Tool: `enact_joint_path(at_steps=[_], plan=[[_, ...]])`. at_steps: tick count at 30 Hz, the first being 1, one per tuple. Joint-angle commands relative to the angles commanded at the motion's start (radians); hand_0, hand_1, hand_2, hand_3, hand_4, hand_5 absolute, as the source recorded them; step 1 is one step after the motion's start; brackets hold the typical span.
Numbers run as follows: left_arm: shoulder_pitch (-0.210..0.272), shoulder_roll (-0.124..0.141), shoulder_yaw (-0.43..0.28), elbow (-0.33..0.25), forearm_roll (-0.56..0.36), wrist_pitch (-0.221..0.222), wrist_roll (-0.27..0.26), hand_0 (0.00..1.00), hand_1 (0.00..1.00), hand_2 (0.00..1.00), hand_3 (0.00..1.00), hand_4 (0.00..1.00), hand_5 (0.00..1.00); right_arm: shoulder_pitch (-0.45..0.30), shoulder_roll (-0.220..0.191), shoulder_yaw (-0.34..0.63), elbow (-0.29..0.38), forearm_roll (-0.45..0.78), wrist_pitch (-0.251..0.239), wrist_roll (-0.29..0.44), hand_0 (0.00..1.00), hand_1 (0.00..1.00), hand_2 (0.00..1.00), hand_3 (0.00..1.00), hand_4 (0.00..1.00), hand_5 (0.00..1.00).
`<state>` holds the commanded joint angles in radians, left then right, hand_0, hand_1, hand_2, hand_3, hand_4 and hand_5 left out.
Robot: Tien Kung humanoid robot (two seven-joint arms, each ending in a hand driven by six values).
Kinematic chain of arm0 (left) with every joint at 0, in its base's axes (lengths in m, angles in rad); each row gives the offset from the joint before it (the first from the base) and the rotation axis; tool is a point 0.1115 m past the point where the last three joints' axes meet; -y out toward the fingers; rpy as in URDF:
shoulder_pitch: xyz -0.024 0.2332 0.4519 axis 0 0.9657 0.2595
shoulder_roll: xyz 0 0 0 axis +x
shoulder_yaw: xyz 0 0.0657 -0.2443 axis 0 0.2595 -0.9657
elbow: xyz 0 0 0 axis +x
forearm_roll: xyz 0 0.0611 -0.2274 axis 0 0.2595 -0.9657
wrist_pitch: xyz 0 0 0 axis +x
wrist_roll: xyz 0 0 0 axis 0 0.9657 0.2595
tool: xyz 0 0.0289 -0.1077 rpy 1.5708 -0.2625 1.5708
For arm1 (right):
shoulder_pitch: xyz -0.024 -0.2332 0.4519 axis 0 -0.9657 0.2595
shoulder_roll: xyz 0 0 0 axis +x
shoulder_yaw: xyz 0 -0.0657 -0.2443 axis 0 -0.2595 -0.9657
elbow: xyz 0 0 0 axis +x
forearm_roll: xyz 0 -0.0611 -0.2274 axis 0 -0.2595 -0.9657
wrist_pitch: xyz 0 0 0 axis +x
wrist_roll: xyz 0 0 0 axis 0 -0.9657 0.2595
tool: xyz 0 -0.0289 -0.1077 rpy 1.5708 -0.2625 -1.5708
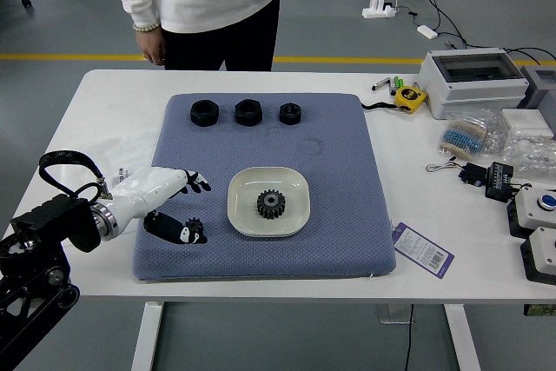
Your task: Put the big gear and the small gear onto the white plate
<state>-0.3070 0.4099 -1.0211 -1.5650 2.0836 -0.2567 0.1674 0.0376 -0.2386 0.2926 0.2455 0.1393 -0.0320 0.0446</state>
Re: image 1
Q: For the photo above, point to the small black gear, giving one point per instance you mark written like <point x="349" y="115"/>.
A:
<point x="194" y="225"/>

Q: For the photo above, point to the small green battery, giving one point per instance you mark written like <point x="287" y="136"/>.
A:
<point x="400" y="82"/>
<point x="395" y="82"/>

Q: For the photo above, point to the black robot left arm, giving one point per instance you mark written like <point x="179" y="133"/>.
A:
<point x="43" y="223"/>

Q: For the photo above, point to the white black push button box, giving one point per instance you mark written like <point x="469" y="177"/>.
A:
<point x="543" y="253"/>

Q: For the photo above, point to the big black gear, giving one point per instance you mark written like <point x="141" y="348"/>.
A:
<point x="279" y="211"/>

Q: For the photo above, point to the large black hex nut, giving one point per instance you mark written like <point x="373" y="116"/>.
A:
<point x="196" y="117"/>
<point x="241" y="116"/>

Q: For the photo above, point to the metal bracket under table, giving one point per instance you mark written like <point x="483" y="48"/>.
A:
<point x="388" y="314"/>

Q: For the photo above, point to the small black hex nut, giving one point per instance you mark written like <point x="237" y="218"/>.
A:
<point x="285" y="117"/>

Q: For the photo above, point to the person's right hand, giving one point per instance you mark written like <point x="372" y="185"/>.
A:
<point x="152" y="47"/>

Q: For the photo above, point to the purple barcode tag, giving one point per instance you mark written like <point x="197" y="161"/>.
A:
<point x="421" y="249"/>

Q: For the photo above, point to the push button box blue button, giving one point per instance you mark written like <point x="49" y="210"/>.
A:
<point x="530" y="210"/>

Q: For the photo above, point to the clear bag of small parts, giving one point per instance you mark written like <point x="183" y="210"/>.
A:
<point x="530" y="149"/>

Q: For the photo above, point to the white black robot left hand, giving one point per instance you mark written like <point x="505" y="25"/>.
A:
<point x="143" y="190"/>

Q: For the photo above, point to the white power adapter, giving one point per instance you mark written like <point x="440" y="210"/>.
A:
<point x="427" y="32"/>

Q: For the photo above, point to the black terminal module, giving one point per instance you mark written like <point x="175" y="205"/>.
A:
<point x="498" y="184"/>

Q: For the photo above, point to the white table leg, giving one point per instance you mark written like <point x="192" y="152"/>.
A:
<point x="462" y="336"/>
<point x="147" y="336"/>

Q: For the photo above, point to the white electrical enclosure box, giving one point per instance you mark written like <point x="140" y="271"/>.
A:
<point x="469" y="93"/>

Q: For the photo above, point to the white square dish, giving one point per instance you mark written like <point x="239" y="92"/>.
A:
<point x="247" y="184"/>

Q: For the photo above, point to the blue-grey quilted cushion mat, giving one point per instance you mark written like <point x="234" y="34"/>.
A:
<point x="278" y="145"/>

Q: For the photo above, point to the bag of blue resistors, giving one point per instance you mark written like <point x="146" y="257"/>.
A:
<point x="465" y="136"/>

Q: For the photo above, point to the grey plastic box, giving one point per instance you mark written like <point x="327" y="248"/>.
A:
<point x="543" y="93"/>

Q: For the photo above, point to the small white carton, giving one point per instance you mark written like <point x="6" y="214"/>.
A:
<point x="525" y="121"/>

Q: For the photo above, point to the white power strip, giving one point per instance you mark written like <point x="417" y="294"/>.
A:
<point x="378" y="11"/>

